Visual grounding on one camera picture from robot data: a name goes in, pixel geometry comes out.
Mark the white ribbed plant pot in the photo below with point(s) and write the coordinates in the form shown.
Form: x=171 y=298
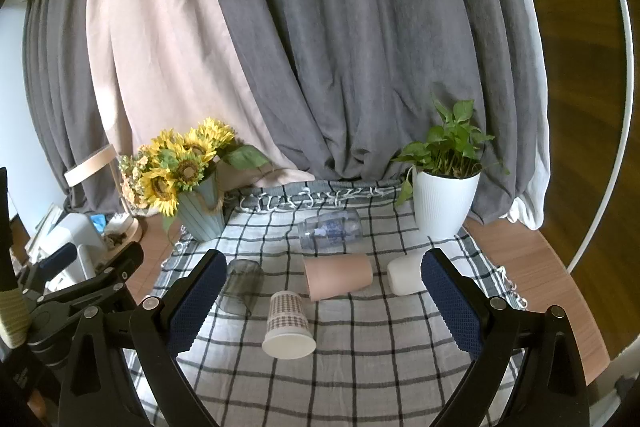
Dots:
x=442 y=207

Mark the white desk lamp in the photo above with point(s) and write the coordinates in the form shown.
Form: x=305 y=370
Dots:
x=90 y=167

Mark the pink cup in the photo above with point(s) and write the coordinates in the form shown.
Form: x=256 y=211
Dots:
x=337 y=277

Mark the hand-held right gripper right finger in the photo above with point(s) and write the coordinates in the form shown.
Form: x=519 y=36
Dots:
x=450 y=302

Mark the white sheer curtain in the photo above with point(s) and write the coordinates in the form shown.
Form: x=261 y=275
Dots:
x=532 y=187

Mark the sunflower bouquet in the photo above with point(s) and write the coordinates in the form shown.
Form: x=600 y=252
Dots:
x=187 y=167

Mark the small dried flower bunch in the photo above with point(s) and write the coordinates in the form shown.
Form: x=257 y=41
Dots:
x=131 y=187

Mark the grey curtain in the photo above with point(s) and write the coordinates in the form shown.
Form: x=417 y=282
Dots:
x=350 y=57
x=55 y=107

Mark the pale blue ribbed vase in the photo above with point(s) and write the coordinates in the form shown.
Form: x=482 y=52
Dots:
x=200 y=217

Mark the white appliance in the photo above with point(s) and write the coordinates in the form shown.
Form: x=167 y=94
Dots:
x=75 y=227

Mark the patterned paper cup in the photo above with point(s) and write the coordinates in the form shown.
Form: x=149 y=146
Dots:
x=286 y=314

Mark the clear printed glass cup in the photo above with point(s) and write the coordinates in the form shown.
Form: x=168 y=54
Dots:
x=327 y=229

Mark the smoky grey glass cup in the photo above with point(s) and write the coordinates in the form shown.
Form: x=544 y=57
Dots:
x=242 y=282

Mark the small blue box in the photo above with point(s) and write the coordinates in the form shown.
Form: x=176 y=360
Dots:
x=99 y=222

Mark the beige pink curtain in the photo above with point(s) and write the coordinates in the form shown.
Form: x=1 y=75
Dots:
x=160 y=57

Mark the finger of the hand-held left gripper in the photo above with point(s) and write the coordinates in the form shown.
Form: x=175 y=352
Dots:
x=122 y=264
x=57 y=259

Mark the white cup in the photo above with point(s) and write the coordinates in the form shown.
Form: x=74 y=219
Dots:
x=405 y=274

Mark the green potted plant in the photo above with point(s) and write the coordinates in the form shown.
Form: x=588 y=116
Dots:
x=445 y=147

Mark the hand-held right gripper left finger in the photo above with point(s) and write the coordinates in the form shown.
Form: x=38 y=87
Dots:
x=197 y=302

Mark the checked tablecloth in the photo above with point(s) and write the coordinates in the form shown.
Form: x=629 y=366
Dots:
x=360 y=357

